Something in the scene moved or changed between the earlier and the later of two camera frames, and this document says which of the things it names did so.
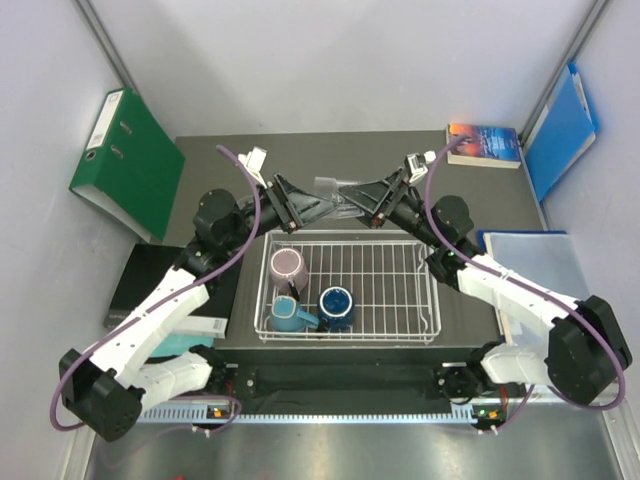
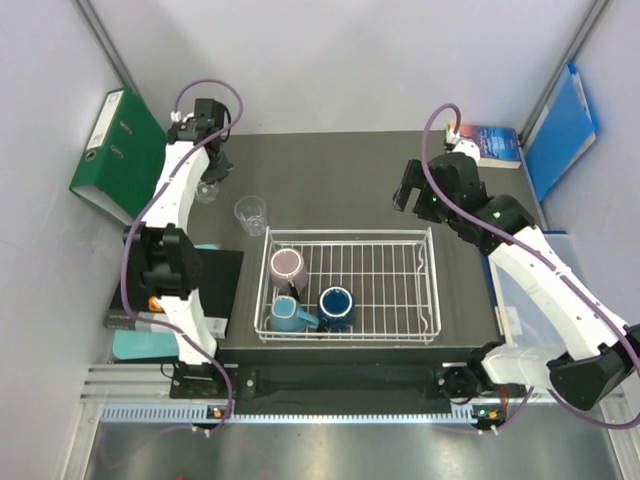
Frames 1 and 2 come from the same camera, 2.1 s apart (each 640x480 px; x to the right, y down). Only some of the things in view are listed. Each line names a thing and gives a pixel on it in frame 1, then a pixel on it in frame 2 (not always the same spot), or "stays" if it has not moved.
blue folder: x=564 y=132 stays
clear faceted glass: x=328 y=187 to x=206 y=192
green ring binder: x=130 y=166 stays
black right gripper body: x=409 y=214 to x=427 y=176
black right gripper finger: x=376 y=197 to x=413 y=176
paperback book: x=490 y=146 stays
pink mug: x=286 y=265 stays
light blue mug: x=286 y=317 stays
